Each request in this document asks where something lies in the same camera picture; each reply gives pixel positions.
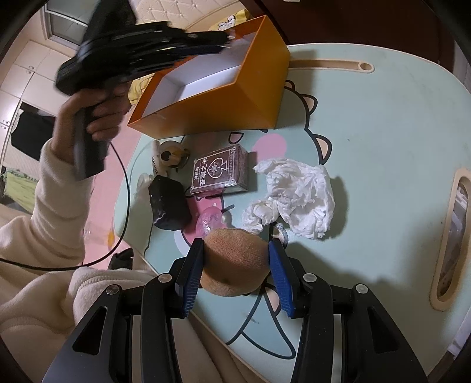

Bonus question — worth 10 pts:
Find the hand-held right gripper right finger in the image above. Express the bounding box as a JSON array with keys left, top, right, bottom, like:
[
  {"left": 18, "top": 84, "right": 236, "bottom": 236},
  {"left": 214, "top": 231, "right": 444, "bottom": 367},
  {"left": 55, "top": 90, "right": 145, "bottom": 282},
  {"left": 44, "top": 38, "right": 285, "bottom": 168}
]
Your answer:
[{"left": 268, "top": 239, "right": 429, "bottom": 383}]

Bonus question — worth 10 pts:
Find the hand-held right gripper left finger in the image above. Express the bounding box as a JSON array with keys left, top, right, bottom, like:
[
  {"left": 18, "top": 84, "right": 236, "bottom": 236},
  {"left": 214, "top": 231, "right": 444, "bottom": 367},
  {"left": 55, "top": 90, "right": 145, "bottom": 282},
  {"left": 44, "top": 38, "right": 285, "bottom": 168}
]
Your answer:
[{"left": 41, "top": 237, "right": 207, "bottom": 383}]

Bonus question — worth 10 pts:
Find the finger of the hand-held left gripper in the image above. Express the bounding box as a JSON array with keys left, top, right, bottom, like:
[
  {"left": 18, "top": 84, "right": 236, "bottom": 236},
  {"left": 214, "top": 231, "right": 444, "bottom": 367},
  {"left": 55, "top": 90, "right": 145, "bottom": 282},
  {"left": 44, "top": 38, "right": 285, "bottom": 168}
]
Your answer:
[
  {"left": 167, "top": 22, "right": 237, "bottom": 48},
  {"left": 145, "top": 43, "right": 230, "bottom": 74}
]

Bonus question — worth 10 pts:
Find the brown plush toy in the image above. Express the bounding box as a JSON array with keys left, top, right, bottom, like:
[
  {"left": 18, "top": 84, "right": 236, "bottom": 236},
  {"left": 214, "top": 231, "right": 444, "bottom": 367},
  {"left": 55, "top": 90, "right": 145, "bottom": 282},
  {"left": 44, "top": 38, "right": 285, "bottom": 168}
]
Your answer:
[{"left": 200, "top": 228, "right": 272, "bottom": 297}]

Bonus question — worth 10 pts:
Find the orange cardboard box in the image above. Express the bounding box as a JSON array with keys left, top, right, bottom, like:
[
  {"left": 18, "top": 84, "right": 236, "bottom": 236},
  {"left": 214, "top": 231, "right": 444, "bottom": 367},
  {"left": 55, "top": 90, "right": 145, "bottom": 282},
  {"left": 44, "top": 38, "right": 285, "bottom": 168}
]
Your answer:
[{"left": 127, "top": 15, "right": 291, "bottom": 145}]

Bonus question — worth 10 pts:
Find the person's left forearm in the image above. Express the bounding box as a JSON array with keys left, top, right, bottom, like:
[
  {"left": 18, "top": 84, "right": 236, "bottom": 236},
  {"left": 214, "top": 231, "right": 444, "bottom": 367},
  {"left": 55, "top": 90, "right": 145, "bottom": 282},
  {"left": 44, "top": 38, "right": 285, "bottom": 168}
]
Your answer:
[{"left": 0, "top": 139, "right": 95, "bottom": 274}]

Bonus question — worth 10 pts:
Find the light green cartoon desktop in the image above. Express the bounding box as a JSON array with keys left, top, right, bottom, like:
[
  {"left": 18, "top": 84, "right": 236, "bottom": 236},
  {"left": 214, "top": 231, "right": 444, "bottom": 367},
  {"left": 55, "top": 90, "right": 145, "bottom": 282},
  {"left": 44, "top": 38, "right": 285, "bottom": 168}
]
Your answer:
[{"left": 112, "top": 43, "right": 471, "bottom": 383}]

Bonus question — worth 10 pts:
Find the person's left hand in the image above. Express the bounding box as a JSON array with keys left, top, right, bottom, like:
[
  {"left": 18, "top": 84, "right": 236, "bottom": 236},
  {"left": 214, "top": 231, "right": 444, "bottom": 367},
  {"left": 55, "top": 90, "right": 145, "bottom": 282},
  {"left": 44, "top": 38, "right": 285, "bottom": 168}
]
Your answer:
[{"left": 54, "top": 88, "right": 132, "bottom": 163}]

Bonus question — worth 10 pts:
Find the white quilted mattress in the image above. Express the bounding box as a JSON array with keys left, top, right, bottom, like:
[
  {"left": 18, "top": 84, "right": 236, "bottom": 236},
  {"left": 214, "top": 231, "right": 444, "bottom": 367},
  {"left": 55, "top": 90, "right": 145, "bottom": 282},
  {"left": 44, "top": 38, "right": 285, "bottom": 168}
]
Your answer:
[{"left": 134, "top": 0, "right": 245, "bottom": 32}]

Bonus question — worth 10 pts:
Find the window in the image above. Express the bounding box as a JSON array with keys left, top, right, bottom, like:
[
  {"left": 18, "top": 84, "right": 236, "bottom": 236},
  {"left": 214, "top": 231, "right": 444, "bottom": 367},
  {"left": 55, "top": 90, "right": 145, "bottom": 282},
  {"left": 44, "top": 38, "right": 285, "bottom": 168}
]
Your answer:
[{"left": 47, "top": 0, "right": 94, "bottom": 42}]

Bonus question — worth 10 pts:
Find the pink transparent plastic toy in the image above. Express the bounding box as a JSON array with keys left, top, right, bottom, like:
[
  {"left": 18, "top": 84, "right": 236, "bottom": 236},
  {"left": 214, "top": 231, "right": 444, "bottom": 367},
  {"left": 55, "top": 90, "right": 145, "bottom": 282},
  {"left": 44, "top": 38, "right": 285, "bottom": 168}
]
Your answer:
[{"left": 195, "top": 206, "right": 223, "bottom": 238}]

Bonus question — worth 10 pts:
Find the white wardrobe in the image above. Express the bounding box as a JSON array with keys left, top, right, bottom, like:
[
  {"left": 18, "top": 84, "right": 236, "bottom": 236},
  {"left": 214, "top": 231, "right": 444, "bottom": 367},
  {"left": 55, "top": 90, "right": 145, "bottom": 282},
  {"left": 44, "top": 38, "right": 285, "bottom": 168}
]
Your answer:
[{"left": 0, "top": 37, "right": 82, "bottom": 168}]

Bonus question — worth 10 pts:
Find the black rock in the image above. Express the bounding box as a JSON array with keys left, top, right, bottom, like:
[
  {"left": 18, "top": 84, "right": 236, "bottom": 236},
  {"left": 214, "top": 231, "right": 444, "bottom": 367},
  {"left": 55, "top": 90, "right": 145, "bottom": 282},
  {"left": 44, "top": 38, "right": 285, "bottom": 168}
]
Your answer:
[{"left": 148, "top": 175, "right": 192, "bottom": 231}]

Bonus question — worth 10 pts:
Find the crumpled white tissue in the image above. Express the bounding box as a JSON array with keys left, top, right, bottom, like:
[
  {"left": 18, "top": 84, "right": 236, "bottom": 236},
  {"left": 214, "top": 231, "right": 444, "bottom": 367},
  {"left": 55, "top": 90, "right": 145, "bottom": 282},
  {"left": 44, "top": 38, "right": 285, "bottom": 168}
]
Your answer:
[{"left": 241, "top": 158, "right": 338, "bottom": 241}]

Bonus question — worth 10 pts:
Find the cream and brown figurine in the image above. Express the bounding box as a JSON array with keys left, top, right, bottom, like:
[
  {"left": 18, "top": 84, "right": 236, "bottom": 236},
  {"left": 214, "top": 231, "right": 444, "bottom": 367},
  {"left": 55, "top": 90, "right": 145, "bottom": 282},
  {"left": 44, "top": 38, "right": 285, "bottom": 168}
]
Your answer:
[{"left": 152, "top": 140, "right": 190, "bottom": 174}]

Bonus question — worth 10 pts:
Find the brown playing card box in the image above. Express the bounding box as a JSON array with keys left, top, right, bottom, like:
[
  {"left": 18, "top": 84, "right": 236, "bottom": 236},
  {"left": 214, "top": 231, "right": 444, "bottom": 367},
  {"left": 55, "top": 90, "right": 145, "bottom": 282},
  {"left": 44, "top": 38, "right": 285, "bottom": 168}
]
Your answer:
[{"left": 189, "top": 144, "right": 251, "bottom": 196}]

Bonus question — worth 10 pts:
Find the black hanging garment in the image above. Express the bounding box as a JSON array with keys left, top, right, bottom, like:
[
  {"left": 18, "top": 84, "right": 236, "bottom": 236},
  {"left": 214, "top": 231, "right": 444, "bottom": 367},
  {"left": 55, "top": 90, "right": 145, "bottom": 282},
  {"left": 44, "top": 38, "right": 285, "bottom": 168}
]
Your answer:
[{"left": 10, "top": 107, "right": 57, "bottom": 161}]

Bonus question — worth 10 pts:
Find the person's cream fleece clothing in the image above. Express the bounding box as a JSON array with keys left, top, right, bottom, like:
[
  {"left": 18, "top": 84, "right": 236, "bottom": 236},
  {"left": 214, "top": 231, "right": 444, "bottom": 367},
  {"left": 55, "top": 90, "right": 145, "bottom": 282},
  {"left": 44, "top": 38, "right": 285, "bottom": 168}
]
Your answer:
[{"left": 0, "top": 204, "right": 240, "bottom": 383}]

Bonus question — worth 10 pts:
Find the dark wooden furniture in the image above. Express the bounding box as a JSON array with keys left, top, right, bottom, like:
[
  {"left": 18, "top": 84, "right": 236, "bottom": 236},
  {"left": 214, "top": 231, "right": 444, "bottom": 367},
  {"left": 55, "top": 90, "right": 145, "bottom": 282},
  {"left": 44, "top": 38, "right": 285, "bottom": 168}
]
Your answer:
[{"left": 254, "top": 0, "right": 471, "bottom": 91}]

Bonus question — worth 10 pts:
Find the yellow-green cloth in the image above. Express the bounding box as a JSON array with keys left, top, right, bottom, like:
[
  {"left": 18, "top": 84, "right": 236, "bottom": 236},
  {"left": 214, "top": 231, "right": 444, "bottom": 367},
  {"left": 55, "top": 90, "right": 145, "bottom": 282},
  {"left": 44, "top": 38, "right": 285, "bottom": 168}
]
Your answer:
[{"left": 0, "top": 166, "right": 35, "bottom": 215}]

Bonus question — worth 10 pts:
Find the black cable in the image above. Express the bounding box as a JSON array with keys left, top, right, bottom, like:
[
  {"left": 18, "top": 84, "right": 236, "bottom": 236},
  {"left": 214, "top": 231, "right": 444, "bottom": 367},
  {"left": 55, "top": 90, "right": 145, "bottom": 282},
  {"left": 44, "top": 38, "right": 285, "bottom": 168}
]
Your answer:
[{"left": 0, "top": 142, "right": 130, "bottom": 272}]

